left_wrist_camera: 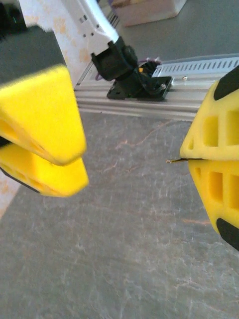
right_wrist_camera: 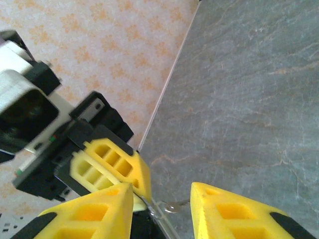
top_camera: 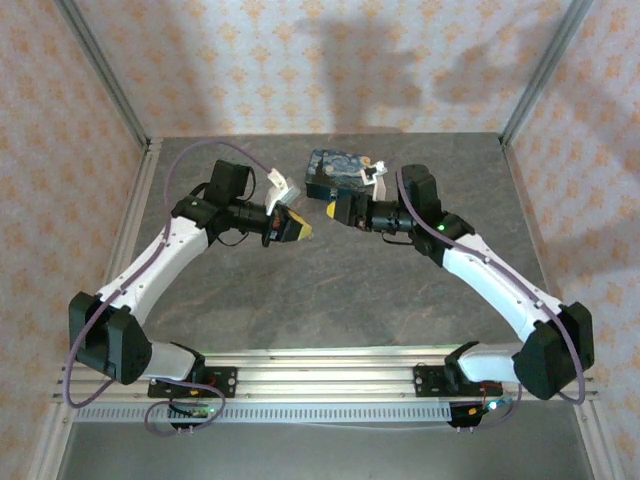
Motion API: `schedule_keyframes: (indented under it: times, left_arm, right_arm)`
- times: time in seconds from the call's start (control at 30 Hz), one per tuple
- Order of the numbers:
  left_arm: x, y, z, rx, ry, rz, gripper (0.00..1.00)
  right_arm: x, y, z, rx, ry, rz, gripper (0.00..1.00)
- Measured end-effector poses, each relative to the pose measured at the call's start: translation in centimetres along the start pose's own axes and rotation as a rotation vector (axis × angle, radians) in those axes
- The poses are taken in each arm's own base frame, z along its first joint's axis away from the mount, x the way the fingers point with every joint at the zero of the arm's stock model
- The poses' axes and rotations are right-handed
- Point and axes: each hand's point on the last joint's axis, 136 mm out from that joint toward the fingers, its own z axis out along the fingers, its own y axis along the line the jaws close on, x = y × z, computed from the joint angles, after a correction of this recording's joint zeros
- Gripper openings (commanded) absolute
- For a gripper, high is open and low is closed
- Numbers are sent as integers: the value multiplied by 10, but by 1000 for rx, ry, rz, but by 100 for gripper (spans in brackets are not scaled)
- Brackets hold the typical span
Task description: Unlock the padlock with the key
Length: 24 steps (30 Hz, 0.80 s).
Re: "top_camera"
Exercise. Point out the blue starry night print box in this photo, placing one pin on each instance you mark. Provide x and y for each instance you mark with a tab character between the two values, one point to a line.
332	172

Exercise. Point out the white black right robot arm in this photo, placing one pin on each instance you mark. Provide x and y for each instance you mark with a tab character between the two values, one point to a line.
490	280

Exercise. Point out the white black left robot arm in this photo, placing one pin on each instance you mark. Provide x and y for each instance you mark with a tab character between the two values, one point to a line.
150	270

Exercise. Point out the aluminium table side rail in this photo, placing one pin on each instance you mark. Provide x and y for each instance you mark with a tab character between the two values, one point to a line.
137	210
530	225

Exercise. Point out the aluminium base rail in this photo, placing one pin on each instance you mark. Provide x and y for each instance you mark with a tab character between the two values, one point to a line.
325	375

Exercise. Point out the aluminium frame post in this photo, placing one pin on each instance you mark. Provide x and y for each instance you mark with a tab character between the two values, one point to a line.
106	75
541	75

